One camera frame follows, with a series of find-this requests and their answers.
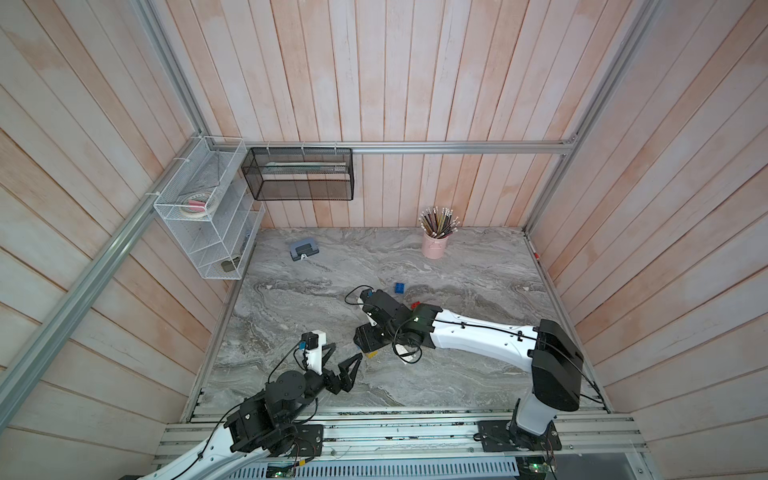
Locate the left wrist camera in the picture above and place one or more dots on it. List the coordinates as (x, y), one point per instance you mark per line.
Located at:
(312, 344)

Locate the white wire shelf rack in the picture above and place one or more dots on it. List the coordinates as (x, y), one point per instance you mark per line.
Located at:
(219, 245)

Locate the blue grey stapler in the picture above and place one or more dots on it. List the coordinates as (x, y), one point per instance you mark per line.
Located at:
(303, 249)

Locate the tape roll on shelf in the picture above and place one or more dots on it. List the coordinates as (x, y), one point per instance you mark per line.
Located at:
(197, 205)

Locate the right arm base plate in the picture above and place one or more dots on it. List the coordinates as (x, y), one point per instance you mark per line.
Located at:
(504, 436)

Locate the pink pencil cup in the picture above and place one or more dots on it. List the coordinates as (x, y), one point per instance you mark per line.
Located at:
(433, 248)

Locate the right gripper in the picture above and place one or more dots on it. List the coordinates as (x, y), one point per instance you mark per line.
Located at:
(366, 341)

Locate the bundle of pencils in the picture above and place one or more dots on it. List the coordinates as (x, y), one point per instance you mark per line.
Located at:
(438, 222)

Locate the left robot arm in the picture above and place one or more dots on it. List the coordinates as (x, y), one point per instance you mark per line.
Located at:
(267, 425)

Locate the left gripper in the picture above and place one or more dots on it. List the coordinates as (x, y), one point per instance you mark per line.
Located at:
(345, 383)

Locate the black mesh basket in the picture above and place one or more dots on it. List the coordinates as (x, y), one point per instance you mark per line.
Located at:
(299, 173)

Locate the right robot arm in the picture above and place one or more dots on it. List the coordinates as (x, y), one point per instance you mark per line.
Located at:
(544, 351)

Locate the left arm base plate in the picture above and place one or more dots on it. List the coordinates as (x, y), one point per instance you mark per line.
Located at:
(297, 440)

